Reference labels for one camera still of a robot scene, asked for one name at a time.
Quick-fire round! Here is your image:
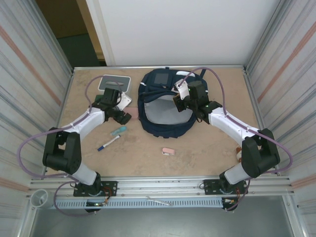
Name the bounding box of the teal glue stick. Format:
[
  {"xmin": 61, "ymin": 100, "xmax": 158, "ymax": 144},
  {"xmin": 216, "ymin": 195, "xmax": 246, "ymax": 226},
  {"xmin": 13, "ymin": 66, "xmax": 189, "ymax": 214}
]
[{"xmin": 110, "ymin": 126, "xmax": 127, "ymax": 137}]

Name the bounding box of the blue white marker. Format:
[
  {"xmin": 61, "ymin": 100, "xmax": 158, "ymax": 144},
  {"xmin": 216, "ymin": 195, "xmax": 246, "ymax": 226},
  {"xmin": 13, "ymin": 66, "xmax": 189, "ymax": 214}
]
[{"xmin": 97, "ymin": 134, "xmax": 121, "ymax": 152}]

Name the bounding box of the navy blue backpack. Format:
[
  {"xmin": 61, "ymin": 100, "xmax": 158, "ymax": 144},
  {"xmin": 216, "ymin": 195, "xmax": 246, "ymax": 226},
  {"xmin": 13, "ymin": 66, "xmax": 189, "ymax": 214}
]
[{"xmin": 137, "ymin": 67, "xmax": 209, "ymax": 139}]

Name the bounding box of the grey white tissue box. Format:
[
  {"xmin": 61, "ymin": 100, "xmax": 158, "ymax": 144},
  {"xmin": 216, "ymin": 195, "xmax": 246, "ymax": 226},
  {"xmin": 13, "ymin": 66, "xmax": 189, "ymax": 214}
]
[{"xmin": 97, "ymin": 75, "xmax": 132, "ymax": 99}]

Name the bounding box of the small brown white toy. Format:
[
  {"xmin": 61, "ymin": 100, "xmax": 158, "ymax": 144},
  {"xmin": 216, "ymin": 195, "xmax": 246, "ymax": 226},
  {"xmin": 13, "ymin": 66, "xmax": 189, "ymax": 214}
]
[{"xmin": 234, "ymin": 146, "xmax": 244, "ymax": 162}]

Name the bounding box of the silver wrench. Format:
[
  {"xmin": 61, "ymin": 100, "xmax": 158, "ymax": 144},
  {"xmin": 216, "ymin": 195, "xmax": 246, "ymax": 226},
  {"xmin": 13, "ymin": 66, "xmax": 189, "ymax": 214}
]
[{"xmin": 146, "ymin": 196, "xmax": 173, "ymax": 206}]

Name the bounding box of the grey plastic pipe piece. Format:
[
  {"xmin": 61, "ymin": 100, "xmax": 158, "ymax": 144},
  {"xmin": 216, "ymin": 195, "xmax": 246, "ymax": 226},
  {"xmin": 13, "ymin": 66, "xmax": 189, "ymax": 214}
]
[{"xmin": 31, "ymin": 189, "xmax": 55, "ymax": 209}]

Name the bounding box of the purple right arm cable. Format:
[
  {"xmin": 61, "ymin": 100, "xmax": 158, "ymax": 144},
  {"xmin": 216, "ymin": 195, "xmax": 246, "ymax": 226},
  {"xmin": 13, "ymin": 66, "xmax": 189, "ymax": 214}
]
[{"xmin": 182, "ymin": 68, "xmax": 294, "ymax": 213}]

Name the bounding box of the thin aluminium table rail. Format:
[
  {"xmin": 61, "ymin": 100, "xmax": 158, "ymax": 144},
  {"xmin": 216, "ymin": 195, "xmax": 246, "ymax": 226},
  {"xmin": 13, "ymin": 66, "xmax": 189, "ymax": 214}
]
[{"xmin": 73, "ymin": 64, "xmax": 247, "ymax": 72}]

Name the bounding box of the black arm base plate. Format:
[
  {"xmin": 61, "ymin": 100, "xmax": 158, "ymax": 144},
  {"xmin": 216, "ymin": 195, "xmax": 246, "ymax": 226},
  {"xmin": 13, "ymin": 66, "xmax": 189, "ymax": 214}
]
[
  {"xmin": 203, "ymin": 179, "xmax": 247, "ymax": 196},
  {"xmin": 73, "ymin": 181, "xmax": 118, "ymax": 198}
]

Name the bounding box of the wide aluminium table rail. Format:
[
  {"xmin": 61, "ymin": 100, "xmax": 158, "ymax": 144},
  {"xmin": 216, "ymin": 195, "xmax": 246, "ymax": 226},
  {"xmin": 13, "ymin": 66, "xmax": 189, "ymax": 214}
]
[{"xmin": 29, "ymin": 175, "xmax": 294, "ymax": 197}]

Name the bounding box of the slotted grey cable tray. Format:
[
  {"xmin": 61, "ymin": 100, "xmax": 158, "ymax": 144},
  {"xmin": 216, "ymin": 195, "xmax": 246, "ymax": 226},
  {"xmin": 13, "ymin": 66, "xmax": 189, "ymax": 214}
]
[{"xmin": 53, "ymin": 198, "xmax": 223, "ymax": 209}]

